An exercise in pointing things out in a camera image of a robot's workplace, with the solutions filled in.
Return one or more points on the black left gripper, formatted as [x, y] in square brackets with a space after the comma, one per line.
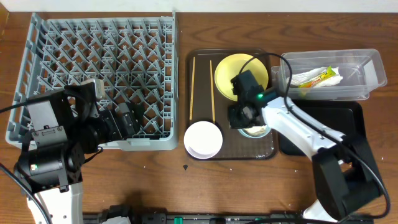
[117, 125]

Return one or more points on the green snack wrapper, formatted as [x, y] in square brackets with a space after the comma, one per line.
[320, 78]

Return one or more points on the white napkin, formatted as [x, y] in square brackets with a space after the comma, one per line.
[299, 78]

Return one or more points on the yellow round plate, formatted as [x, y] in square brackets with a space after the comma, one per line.
[230, 66]

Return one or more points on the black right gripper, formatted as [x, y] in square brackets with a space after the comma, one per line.
[234, 122]

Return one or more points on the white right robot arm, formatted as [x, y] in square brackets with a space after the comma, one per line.
[345, 173]

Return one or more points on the white pink bowl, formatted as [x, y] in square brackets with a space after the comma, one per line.
[203, 140]

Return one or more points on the light blue bowl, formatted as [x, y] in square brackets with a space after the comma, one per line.
[255, 131]

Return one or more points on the clear plastic waste bin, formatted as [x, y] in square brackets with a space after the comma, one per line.
[362, 71]

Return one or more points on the black rail at table edge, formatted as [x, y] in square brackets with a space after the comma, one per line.
[125, 214]

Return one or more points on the grey plastic dish rack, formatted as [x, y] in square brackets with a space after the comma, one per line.
[135, 57]

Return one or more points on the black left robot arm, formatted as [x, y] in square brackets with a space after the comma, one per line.
[67, 126]

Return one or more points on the dark brown serving tray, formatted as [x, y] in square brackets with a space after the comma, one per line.
[235, 146]

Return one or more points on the black waste tray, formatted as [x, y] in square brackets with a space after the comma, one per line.
[344, 116]

